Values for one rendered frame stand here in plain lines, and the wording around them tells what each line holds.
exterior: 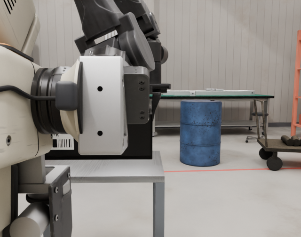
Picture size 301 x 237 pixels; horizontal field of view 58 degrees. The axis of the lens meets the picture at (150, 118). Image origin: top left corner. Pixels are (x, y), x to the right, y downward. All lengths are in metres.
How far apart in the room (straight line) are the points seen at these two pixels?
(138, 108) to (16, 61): 0.16
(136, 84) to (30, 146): 0.14
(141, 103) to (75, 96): 0.10
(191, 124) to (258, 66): 4.44
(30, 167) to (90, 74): 0.21
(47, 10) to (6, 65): 7.44
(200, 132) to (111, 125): 3.67
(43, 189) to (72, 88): 0.23
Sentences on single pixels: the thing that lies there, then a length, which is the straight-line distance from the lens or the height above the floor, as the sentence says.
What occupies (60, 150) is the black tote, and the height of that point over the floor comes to 1.04.
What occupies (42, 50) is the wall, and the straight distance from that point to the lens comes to 7.62.
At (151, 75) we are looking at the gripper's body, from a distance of 0.70.
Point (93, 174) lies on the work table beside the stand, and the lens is 1.25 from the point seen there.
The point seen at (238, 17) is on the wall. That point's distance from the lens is 8.00.
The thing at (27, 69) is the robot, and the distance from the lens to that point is 0.34.
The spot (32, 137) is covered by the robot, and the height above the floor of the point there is 1.13.
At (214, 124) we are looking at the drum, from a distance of 4.01.
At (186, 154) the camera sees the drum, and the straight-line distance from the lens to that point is 4.10.
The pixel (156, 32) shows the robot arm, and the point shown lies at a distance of 0.71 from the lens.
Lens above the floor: 1.20
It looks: 7 degrees down
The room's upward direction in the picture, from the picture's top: straight up
